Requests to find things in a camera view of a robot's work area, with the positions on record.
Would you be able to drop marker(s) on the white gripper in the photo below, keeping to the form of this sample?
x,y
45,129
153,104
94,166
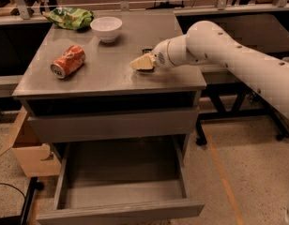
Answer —
x,y
159,56

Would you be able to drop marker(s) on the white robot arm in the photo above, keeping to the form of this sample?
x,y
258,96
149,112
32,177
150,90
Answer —
x,y
206,42

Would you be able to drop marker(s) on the grey drawer cabinet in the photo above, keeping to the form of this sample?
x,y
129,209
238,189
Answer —
x,y
106,83

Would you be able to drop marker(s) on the closed grey upper drawer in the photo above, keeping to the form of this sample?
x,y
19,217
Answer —
x,y
113,125

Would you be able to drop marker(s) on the open grey lower drawer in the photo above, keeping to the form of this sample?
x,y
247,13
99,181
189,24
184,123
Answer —
x,y
118,182

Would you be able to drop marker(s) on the white ceramic bowl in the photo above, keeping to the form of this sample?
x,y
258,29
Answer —
x,y
107,29

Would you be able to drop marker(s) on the orange crushed soda can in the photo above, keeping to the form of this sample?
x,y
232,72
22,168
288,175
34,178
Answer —
x,y
71,60

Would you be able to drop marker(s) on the green chip bag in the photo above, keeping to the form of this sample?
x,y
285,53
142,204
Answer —
x,y
70,18

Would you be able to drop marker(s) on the brown cardboard box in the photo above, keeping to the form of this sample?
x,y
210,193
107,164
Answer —
x,y
36,158

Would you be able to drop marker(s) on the metal railing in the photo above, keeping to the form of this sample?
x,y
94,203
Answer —
x,y
144,0

